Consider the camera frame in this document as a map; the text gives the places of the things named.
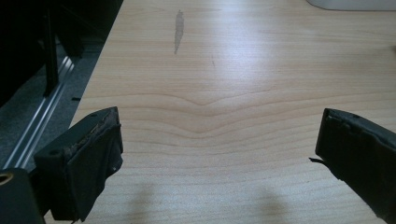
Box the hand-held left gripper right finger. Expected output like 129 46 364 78
308 107 396 224

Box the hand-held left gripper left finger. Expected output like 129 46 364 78
33 105 124 223

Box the black metal stand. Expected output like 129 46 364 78
38 0 85 97

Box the white object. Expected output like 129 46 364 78
305 0 396 12

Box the silver aluminium rail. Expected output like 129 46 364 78
2 55 76 171

